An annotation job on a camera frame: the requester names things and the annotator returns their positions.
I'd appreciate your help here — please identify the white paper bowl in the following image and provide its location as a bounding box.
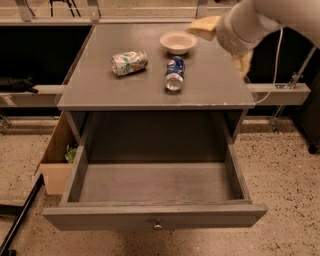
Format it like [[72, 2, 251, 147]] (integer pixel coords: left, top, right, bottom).
[[160, 31, 197, 55]]

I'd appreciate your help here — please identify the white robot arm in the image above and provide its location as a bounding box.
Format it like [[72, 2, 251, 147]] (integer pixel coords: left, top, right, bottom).
[[188, 0, 320, 78]]

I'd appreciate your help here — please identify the black metal stand leg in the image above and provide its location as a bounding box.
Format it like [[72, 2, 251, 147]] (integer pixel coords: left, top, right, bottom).
[[0, 175, 44, 256]]

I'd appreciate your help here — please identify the green and white soda can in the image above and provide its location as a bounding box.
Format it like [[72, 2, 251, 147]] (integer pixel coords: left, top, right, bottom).
[[111, 50, 148, 76]]

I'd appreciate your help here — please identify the brown cardboard box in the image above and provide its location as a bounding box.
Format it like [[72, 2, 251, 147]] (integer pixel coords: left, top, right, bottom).
[[40, 113, 76, 195]]

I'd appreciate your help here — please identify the metal drawer knob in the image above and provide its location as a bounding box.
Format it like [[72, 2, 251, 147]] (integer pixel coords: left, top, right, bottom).
[[153, 219, 163, 230]]

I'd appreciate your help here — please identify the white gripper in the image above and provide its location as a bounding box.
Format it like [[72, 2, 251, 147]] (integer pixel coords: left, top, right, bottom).
[[187, 5, 265, 78]]

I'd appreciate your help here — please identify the grey wooden cabinet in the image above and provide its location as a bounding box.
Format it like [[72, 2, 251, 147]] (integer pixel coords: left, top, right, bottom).
[[56, 22, 256, 145]]

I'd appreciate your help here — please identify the white cable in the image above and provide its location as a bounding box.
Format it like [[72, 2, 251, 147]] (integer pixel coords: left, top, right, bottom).
[[255, 28, 285, 105]]

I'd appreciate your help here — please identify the black object on rail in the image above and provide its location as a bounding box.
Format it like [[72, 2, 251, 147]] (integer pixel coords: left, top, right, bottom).
[[0, 77, 38, 93]]

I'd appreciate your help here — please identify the blue pepsi can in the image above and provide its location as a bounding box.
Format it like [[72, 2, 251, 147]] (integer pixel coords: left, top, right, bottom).
[[165, 56, 185, 92]]

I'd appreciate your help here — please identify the green snack bag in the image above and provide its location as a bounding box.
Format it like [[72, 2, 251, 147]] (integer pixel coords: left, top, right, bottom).
[[65, 144, 78, 163]]

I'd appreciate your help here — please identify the grey open drawer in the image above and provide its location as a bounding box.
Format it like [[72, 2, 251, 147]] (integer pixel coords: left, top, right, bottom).
[[43, 111, 268, 231]]

